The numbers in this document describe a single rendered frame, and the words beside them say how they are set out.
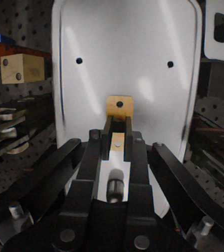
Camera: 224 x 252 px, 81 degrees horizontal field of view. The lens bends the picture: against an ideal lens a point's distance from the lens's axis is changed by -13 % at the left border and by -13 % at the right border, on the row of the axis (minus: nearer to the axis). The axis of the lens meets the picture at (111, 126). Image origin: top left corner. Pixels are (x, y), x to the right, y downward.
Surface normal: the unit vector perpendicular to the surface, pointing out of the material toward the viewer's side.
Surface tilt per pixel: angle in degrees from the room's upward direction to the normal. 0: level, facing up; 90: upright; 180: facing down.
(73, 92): 0
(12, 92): 0
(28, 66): 90
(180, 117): 0
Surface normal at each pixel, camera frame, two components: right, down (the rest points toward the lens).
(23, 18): -0.07, 0.33
